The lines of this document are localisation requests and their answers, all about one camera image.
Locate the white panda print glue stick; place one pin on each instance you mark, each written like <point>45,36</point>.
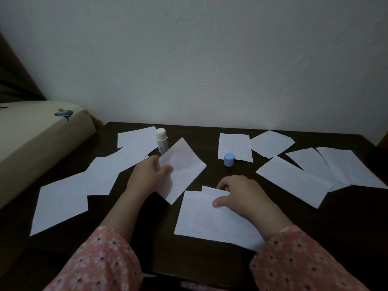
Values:
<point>161,139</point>

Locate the person's right forearm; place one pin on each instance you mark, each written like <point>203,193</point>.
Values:
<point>303,263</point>

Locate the beige mattress with whale print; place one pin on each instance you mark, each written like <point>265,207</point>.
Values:
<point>33,148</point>

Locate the white paper sheets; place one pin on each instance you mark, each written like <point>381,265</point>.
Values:
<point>136,137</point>

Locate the person's left hand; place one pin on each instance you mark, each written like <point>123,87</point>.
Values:
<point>145,178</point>

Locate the dark brown curtain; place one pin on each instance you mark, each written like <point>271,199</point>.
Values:
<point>15,81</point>

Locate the person's left forearm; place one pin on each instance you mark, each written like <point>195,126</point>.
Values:
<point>100,257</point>

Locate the blue glue stick cap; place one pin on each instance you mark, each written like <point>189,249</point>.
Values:
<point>229,160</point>

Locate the person's right hand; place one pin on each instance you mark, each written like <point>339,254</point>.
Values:
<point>251,200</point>

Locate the brown wooden furniture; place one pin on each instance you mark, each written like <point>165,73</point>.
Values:
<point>383,140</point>

